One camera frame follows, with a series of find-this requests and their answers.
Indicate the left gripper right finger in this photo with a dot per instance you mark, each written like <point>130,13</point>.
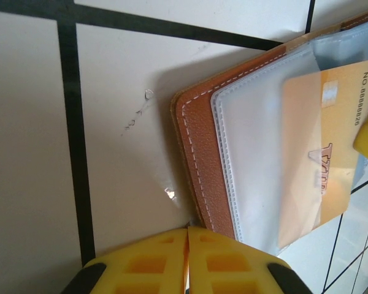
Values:
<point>233,269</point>

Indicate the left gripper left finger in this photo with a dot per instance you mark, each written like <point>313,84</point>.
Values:
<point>141,269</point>

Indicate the gold credit card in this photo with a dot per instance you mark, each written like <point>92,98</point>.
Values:
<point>312,153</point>

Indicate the brown leather card holder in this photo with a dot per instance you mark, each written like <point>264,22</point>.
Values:
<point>202,159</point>

